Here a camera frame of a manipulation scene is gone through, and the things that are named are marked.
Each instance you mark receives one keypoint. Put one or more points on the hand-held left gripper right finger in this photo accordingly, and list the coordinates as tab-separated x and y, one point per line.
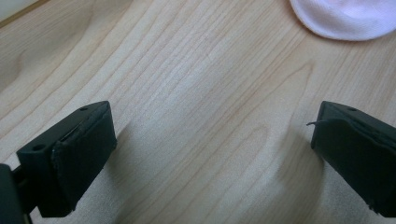
358	155

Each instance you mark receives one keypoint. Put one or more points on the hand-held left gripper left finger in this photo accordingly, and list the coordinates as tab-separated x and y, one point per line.
74	155

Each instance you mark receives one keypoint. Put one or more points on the pale pink cloth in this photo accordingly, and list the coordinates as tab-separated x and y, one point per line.
348	17

